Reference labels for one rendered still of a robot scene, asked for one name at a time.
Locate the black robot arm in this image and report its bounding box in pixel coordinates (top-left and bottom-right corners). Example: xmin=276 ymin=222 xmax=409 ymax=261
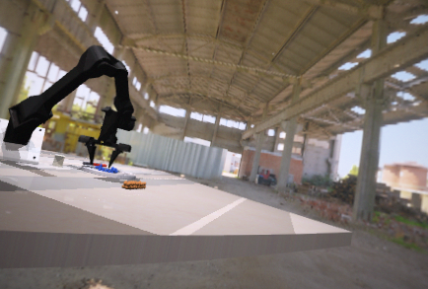
xmin=3 ymin=45 xmax=137 ymax=145

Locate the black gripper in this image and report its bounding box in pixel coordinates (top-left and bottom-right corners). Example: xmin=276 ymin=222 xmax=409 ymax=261
xmin=78 ymin=124 xmax=131 ymax=168

